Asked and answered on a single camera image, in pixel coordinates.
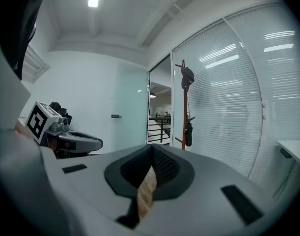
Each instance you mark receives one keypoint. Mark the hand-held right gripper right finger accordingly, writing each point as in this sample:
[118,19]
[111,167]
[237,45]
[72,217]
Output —
[203,205]

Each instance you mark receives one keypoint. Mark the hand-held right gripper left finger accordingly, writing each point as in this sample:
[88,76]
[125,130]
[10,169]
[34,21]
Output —
[90,181]

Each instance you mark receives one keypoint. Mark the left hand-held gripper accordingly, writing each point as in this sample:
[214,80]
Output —
[38,120]

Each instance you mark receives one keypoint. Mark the black umbrella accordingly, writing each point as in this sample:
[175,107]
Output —
[189,135]

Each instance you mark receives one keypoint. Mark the red-brown wooden coat stand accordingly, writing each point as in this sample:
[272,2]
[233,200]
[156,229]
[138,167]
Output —
[185,112]

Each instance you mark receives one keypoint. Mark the person's left forearm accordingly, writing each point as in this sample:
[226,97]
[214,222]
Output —
[23,131]

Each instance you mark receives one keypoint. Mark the frosted glass door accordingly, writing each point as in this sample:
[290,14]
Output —
[131,109]

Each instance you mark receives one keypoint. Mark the black metal railing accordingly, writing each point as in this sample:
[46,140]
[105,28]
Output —
[162,129]

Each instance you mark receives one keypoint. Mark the round pendant lamp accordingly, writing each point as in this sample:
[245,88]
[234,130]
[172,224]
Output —
[152,95]

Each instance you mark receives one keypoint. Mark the white air vent grille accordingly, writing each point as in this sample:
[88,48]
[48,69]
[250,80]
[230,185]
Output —
[34,63]

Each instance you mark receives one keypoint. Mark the black box under desk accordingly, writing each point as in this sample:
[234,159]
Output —
[286,153]

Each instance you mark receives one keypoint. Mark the wide white window blind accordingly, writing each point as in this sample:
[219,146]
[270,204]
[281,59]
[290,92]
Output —
[221,102]

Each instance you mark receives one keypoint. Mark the white desk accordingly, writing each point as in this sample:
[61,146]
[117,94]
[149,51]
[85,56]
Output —
[295,147]

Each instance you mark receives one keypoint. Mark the black hat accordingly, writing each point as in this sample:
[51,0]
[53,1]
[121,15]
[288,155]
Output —
[188,76]

